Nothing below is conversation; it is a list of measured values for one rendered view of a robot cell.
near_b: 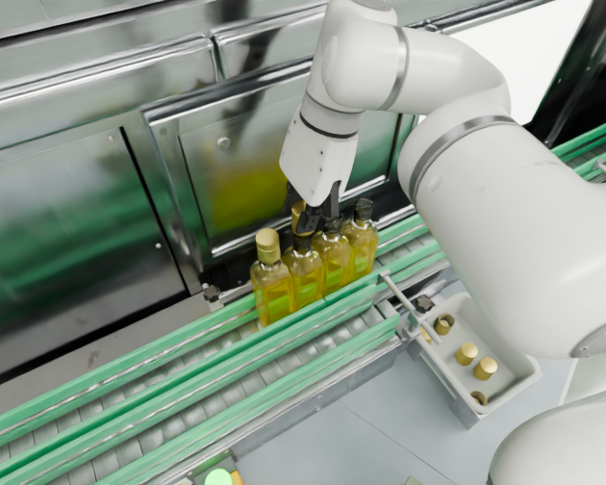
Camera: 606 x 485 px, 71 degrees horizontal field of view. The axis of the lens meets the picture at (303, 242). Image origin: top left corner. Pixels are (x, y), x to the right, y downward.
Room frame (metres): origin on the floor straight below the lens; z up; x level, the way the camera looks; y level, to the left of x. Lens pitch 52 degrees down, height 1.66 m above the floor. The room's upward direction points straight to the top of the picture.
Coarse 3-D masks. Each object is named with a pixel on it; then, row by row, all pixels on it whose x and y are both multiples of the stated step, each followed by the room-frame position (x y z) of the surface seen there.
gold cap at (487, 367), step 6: (480, 360) 0.35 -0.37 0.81; (486, 360) 0.35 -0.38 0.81; (492, 360) 0.35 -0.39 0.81; (480, 366) 0.34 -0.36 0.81; (486, 366) 0.33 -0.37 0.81; (492, 366) 0.33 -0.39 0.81; (474, 372) 0.33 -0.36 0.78; (480, 372) 0.33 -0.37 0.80; (486, 372) 0.32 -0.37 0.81; (492, 372) 0.32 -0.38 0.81; (480, 378) 0.32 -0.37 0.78; (486, 378) 0.32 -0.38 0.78
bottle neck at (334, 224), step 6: (324, 222) 0.45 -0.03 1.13; (330, 222) 0.44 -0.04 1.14; (336, 222) 0.44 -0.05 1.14; (324, 228) 0.45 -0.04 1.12; (330, 228) 0.44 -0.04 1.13; (336, 228) 0.44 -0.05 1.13; (324, 234) 0.44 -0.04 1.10; (330, 234) 0.44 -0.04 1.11; (336, 234) 0.44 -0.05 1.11; (330, 240) 0.44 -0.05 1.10; (336, 240) 0.44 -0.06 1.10
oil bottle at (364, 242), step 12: (348, 228) 0.47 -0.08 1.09; (372, 228) 0.47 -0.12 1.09; (348, 240) 0.46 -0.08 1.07; (360, 240) 0.45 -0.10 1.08; (372, 240) 0.46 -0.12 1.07; (360, 252) 0.45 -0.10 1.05; (372, 252) 0.46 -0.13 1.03; (360, 264) 0.45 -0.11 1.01; (372, 264) 0.47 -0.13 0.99; (348, 276) 0.45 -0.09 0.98; (360, 276) 0.45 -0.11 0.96
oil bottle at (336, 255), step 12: (312, 240) 0.45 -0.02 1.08; (324, 240) 0.44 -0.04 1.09; (324, 252) 0.42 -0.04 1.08; (336, 252) 0.43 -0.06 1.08; (348, 252) 0.44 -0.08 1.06; (324, 264) 0.42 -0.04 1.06; (336, 264) 0.42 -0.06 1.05; (348, 264) 0.44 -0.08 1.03; (324, 276) 0.42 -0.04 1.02; (336, 276) 0.43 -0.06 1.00; (324, 288) 0.42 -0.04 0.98; (336, 288) 0.43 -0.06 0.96
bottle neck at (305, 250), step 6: (294, 234) 0.41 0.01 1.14; (294, 240) 0.41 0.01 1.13; (300, 240) 0.40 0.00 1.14; (306, 240) 0.41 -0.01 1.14; (294, 246) 0.41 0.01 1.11; (300, 246) 0.40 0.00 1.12; (306, 246) 0.41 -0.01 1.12; (294, 252) 0.41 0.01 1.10; (300, 252) 0.41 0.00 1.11; (306, 252) 0.41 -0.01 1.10
